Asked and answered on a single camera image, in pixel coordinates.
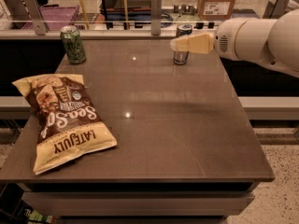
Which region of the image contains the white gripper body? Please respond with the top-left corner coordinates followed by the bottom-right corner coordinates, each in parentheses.
top-left (214, 18), bottom-right (246, 61)

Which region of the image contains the metal glass clamp middle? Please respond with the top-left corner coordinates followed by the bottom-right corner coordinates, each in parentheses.
top-left (151, 0), bottom-right (162, 35)

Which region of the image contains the metal glass clamp left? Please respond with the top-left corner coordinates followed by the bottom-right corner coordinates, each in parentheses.
top-left (23, 0), bottom-right (48, 35)

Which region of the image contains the metal glass clamp right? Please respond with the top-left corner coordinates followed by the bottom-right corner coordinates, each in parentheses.
top-left (263, 0), bottom-right (293, 19)

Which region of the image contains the purple plastic crate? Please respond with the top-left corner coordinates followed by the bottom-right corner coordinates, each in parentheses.
top-left (21, 5), bottom-right (80, 31)

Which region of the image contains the brown yellow chip bag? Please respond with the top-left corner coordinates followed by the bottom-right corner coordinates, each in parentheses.
top-left (13, 74), bottom-right (117, 175)

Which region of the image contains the green soda can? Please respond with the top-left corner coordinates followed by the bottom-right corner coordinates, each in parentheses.
top-left (60, 25), bottom-right (86, 64)

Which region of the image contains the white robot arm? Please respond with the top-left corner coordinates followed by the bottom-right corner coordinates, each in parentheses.
top-left (170, 9), bottom-right (299, 77)

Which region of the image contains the cardboard box with label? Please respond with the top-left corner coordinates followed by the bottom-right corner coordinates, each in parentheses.
top-left (197, 0), bottom-right (235, 20)

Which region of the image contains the metal glass clamp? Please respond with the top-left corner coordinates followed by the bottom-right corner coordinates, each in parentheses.
top-left (263, 0), bottom-right (293, 19)
top-left (23, 0), bottom-right (48, 35)
top-left (151, 0), bottom-right (162, 35)

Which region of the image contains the blue silver redbull can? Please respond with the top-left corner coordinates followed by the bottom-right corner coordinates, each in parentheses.
top-left (173, 24), bottom-right (192, 65)

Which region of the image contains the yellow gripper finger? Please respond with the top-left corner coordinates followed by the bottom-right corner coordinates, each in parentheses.
top-left (170, 33), bottom-right (214, 54)

